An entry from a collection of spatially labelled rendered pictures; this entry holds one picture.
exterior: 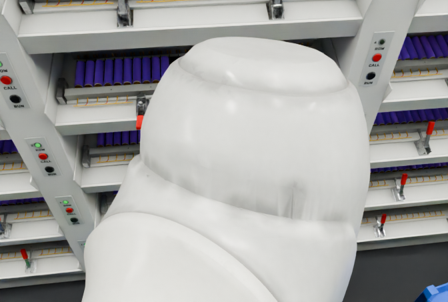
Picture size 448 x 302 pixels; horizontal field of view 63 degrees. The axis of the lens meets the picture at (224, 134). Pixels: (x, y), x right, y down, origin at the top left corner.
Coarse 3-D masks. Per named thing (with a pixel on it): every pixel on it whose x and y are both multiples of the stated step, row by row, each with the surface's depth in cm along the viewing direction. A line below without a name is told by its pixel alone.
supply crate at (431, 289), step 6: (426, 288) 84; (432, 288) 84; (438, 288) 87; (444, 288) 89; (420, 294) 87; (426, 294) 85; (432, 294) 83; (438, 294) 91; (444, 294) 91; (420, 300) 87; (426, 300) 85; (432, 300) 89; (438, 300) 89; (444, 300) 89
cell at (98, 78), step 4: (100, 60) 80; (96, 64) 80; (100, 64) 80; (96, 68) 80; (100, 68) 80; (96, 72) 79; (100, 72) 79; (96, 76) 78; (100, 76) 79; (96, 80) 78; (100, 80) 78; (100, 84) 78
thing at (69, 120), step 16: (320, 48) 87; (64, 64) 82; (64, 80) 77; (48, 96) 72; (64, 96) 76; (48, 112) 72; (64, 112) 76; (80, 112) 76; (96, 112) 77; (112, 112) 77; (128, 112) 77; (64, 128) 76; (80, 128) 77; (96, 128) 77; (112, 128) 78; (128, 128) 79
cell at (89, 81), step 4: (88, 64) 80; (92, 64) 80; (88, 68) 79; (92, 68) 80; (88, 72) 79; (92, 72) 79; (88, 76) 78; (92, 76) 79; (88, 80) 78; (92, 80) 78; (84, 84) 78; (88, 84) 78; (92, 84) 78
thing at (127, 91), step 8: (72, 88) 76; (80, 88) 76; (88, 88) 76; (96, 88) 76; (104, 88) 77; (112, 88) 77; (120, 88) 77; (128, 88) 77; (136, 88) 77; (144, 88) 77; (152, 88) 77; (72, 96) 76; (80, 96) 76; (88, 96) 76; (96, 96) 77; (104, 96) 77; (112, 96) 77; (120, 96) 78; (128, 96) 78; (96, 104) 76; (104, 104) 76
